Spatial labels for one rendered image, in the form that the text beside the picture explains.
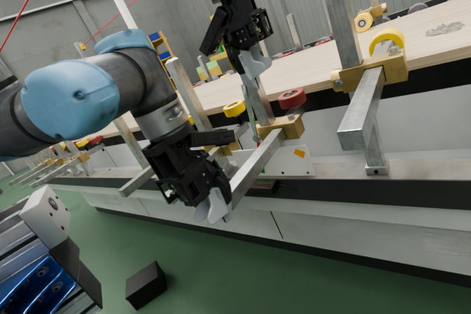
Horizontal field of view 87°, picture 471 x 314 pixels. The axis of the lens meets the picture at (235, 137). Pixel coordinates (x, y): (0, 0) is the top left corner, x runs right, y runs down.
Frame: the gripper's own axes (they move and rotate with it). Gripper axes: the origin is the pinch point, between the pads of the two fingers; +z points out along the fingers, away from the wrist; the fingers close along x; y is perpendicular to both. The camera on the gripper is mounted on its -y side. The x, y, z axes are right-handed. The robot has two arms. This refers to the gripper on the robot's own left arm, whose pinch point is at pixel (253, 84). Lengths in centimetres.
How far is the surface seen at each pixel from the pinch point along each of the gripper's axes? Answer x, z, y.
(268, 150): -4.4, 15.4, 0.1
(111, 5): 665, -320, -937
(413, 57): 26.7, 10.4, 29.0
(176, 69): 6.6, -9.6, -28.7
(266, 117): 6.2, 11.0, -4.0
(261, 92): 7.4, 4.3, -3.7
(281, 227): 28, 80, -34
